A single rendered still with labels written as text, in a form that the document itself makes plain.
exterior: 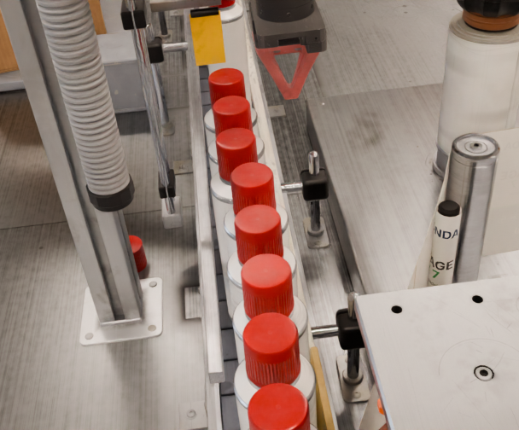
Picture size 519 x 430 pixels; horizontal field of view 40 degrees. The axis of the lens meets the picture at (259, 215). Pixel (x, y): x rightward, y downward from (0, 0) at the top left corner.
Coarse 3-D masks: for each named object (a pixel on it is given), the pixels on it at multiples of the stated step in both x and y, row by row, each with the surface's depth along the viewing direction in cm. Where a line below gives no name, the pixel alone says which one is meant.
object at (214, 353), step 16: (192, 48) 98; (192, 64) 94; (192, 80) 91; (192, 96) 88; (192, 112) 85; (208, 192) 74; (208, 208) 71; (208, 224) 69; (208, 240) 67; (208, 256) 65; (208, 272) 64; (208, 288) 62; (208, 304) 61; (208, 320) 59; (208, 336) 58; (208, 352) 57; (208, 368) 56
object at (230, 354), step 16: (208, 96) 104; (208, 160) 91; (208, 176) 89; (224, 288) 74; (224, 304) 72; (224, 320) 70; (224, 336) 69; (224, 352) 67; (224, 368) 66; (224, 384) 64; (224, 400) 63; (224, 416) 62
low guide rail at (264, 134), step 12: (240, 0) 120; (252, 60) 104; (252, 72) 101; (252, 84) 98; (252, 96) 97; (264, 120) 91; (264, 132) 89; (276, 168) 83; (276, 180) 81; (276, 192) 80; (300, 288) 68
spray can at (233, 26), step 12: (228, 0) 85; (228, 12) 86; (240, 12) 87; (228, 24) 86; (240, 24) 87; (228, 36) 87; (240, 36) 88; (228, 48) 88; (240, 48) 89; (228, 60) 89; (240, 60) 90
